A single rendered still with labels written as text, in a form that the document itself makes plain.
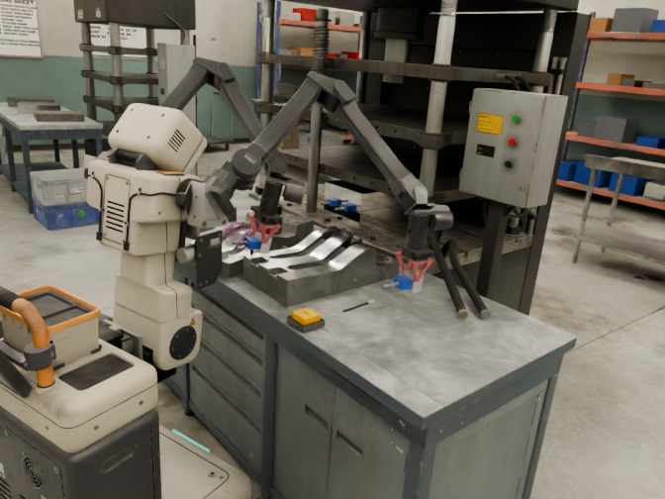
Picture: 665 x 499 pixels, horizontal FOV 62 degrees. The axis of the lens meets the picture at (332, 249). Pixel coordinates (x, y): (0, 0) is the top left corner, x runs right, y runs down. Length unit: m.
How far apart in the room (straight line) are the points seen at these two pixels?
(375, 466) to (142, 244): 0.86
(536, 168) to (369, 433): 1.12
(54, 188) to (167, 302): 3.65
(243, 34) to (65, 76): 2.89
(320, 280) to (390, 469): 0.61
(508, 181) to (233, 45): 8.02
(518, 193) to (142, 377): 1.42
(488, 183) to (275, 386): 1.08
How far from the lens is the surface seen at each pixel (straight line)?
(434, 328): 1.70
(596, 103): 8.63
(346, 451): 1.69
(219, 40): 9.70
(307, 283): 1.76
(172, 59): 6.11
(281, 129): 1.58
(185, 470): 1.94
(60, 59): 8.91
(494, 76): 2.54
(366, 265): 1.91
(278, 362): 1.84
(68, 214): 5.25
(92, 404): 1.36
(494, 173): 2.19
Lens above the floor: 1.54
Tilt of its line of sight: 19 degrees down
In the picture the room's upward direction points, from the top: 4 degrees clockwise
